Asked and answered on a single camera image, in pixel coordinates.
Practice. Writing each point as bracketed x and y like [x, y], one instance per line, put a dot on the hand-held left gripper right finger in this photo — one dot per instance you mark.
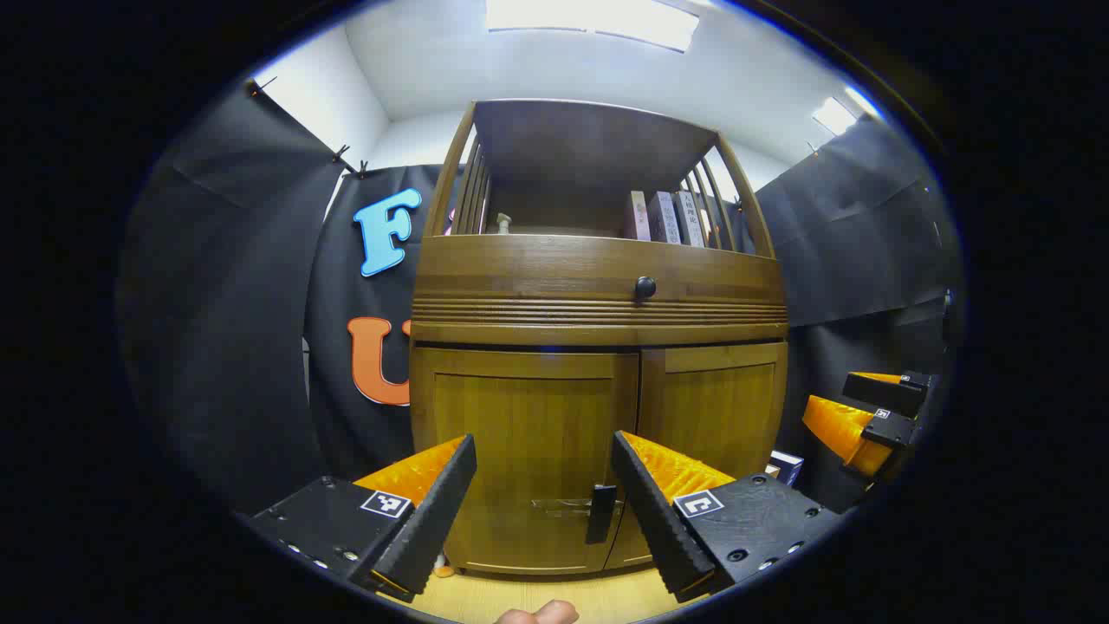
[654, 520]

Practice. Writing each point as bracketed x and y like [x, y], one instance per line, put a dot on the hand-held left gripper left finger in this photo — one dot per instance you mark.
[433, 520]

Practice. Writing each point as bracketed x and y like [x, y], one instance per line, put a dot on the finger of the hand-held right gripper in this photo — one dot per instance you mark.
[884, 392]
[892, 429]

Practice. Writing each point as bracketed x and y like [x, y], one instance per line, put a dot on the wooden cabinet door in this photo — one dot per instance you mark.
[520, 416]
[719, 407]

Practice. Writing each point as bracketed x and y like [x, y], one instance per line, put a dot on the wooden double-door shoe cabinet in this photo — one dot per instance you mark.
[537, 269]

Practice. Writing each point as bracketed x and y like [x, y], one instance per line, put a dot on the penguin plush toy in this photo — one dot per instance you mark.
[443, 569]

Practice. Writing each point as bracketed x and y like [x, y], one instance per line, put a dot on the blue book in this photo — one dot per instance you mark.
[787, 468]

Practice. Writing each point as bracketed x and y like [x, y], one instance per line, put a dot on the black round drawer knob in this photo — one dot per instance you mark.
[645, 287]

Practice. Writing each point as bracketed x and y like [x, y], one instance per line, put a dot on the grey book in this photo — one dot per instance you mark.
[664, 218]

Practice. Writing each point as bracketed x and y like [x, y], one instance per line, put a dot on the small ceiling light panel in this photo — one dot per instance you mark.
[833, 115]

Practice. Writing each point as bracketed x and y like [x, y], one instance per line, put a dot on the black backdrop cloth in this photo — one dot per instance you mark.
[225, 303]

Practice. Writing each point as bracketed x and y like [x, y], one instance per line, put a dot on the pink book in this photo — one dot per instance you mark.
[638, 217]

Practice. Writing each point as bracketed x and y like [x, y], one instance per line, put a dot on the large ceiling light panel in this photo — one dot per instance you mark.
[598, 22]

